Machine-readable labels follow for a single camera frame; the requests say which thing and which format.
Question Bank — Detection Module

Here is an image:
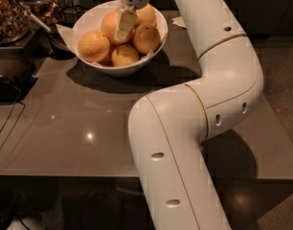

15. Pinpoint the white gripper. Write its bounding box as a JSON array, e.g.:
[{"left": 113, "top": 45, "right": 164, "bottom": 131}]
[{"left": 114, "top": 0, "right": 150, "bottom": 42}]

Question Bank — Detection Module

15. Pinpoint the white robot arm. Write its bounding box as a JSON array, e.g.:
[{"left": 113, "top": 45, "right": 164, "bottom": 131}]
[{"left": 128, "top": 0, "right": 263, "bottom": 230}]

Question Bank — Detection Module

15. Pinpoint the white ceramic bowl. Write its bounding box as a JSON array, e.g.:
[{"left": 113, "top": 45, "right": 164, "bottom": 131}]
[{"left": 72, "top": 0, "right": 168, "bottom": 77}]

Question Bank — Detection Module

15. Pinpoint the white paper under bowl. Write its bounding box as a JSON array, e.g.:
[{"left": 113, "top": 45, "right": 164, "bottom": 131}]
[{"left": 56, "top": 24, "right": 77, "bottom": 53}]

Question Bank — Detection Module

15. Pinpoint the crumpled paper napkin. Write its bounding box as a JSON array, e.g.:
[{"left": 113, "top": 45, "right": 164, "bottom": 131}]
[{"left": 172, "top": 16, "right": 186, "bottom": 29}]

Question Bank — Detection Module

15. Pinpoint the glass jar of nuts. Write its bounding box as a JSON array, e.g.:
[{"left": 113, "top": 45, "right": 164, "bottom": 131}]
[{"left": 0, "top": 0, "right": 29, "bottom": 46}]

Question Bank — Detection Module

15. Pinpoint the black appliance on left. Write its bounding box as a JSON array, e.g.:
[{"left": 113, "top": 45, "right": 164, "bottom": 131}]
[{"left": 0, "top": 52, "right": 37, "bottom": 103}]

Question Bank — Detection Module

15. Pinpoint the black wire holder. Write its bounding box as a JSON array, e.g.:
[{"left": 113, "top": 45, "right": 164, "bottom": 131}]
[{"left": 62, "top": 5, "right": 84, "bottom": 27}]

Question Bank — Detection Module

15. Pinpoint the black power cable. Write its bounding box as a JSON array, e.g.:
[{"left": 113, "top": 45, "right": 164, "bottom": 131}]
[{"left": 0, "top": 80, "right": 28, "bottom": 163}]

